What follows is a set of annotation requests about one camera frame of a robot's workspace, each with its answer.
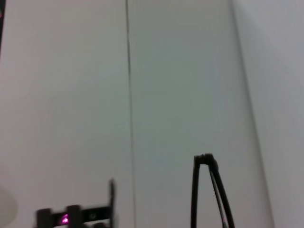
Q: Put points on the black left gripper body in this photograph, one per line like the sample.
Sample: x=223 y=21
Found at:
x=112 y=197

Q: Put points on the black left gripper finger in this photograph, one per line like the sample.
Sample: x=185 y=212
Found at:
x=44 y=219
x=74 y=217

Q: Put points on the silver and black left wrist camera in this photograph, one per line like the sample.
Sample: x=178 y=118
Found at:
x=95 y=215

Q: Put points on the black glasses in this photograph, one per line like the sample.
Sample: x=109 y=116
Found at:
x=194 y=190

